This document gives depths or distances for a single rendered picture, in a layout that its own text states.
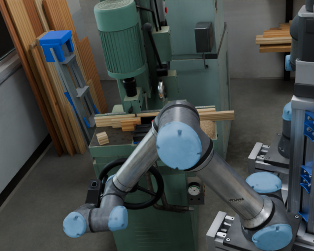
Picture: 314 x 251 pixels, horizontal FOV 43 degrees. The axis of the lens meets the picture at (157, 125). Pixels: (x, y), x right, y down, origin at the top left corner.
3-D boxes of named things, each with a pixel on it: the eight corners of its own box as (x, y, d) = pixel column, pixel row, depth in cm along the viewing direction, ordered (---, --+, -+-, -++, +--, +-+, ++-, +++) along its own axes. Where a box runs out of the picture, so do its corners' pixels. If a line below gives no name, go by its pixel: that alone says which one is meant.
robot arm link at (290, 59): (288, 28, 141) (284, 77, 187) (321, 26, 138) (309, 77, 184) (288, -2, 144) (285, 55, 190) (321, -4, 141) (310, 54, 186)
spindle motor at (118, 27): (104, 81, 177) (88, 12, 160) (112, 64, 191) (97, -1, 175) (143, 77, 174) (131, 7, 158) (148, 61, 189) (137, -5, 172)
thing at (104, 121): (96, 127, 202) (94, 118, 200) (97, 124, 204) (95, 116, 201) (216, 118, 193) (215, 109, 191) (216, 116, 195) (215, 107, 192)
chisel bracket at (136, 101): (126, 116, 190) (123, 100, 186) (130, 101, 202) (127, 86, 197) (141, 115, 189) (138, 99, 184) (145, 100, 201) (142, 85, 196)
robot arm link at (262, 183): (277, 194, 142) (278, 165, 135) (285, 223, 131) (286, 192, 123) (243, 196, 143) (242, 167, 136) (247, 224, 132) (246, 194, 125)
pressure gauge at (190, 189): (188, 198, 191) (186, 186, 187) (188, 193, 194) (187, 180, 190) (201, 198, 190) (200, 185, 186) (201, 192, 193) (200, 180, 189)
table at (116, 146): (85, 170, 183) (82, 159, 180) (99, 133, 209) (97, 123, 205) (219, 163, 174) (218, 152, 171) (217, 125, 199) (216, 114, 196)
